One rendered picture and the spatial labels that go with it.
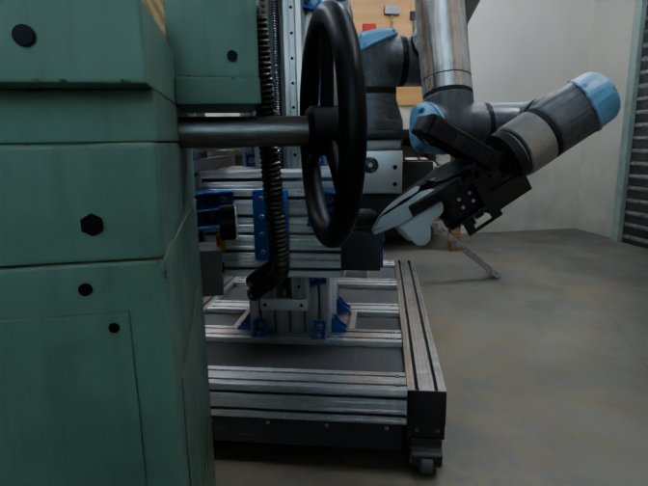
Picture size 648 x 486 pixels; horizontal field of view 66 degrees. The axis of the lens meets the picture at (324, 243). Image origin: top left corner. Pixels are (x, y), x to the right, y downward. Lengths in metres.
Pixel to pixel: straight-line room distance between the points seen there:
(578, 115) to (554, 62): 3.95
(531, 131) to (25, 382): 0.60
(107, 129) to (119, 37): 0.07
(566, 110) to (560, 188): 4.02
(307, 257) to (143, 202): 0.87
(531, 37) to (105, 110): 4.30
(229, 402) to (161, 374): 0.86
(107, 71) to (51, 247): 0.14
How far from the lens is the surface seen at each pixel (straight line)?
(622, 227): 4.36
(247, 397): 1.27
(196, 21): 0.63
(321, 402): 1.24
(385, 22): 4.13
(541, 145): 0.69
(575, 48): 4.78
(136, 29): 0.39
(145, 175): 0.40
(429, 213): 0.64
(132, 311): 0.42
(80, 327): 0.43
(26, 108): 0.44
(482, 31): 4.41
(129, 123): 0.42
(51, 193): 0.42
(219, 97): 0.59
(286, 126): 0.60
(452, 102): 0.77
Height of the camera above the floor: 0.80
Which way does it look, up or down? 12 degrees down
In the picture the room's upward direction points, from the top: 1 degrees counter-clockwise
